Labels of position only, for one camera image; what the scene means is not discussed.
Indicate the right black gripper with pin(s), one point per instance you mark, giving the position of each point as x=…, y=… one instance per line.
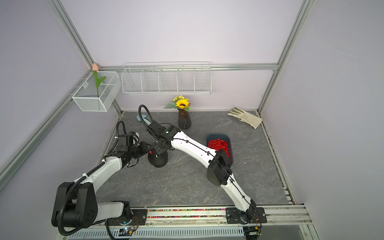
x=154, y=146

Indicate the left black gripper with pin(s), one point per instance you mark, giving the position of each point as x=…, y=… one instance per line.
x=144, y=147

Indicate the black dome screw fixture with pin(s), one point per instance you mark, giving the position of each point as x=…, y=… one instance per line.
x=158, y=160

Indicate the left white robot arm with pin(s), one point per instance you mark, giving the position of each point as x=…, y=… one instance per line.
x=76, y=204

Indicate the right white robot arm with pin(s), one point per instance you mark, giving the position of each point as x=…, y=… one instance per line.
x=216, y=162

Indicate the pile of red sleeves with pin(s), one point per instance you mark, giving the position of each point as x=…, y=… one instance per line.
x=218, y=144

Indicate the dark ribbed vase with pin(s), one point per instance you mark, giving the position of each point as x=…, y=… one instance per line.
x=184, y=119

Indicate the yellow sunflower bouquet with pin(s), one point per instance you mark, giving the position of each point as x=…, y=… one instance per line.
x=179, y=103

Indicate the teal plastic tray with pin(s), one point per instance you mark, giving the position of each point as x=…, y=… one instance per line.
x=225, y=138

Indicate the artificial pink tulip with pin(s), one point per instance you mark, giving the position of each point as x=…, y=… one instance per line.
x=98, y=80

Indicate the beige work glove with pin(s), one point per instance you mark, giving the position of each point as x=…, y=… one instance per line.
x=245, y=117

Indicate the teal handled small tool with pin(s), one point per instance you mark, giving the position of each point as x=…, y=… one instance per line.
x=141, y=118

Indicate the white wire wall shelf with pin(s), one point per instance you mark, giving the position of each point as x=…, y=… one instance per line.
x=167, y=78

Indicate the white mesh wall basket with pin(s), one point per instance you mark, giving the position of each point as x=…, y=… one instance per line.
x=86, y=95

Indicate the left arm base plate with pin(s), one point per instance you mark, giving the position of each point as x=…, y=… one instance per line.
x=138, y=218

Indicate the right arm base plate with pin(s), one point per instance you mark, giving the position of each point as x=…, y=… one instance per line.
x=237, y=215

